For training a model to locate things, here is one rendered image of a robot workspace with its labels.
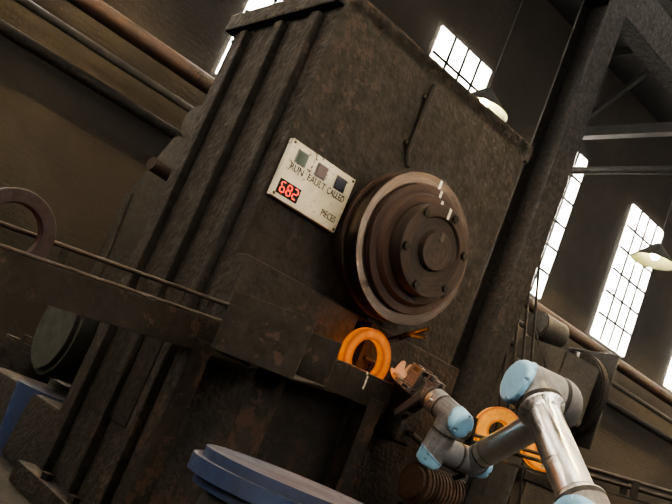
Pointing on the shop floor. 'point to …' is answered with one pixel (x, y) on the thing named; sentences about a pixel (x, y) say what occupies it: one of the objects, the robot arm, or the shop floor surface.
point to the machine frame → (282, 248)
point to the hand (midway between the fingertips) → (392, 372)
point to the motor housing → (429, 486)
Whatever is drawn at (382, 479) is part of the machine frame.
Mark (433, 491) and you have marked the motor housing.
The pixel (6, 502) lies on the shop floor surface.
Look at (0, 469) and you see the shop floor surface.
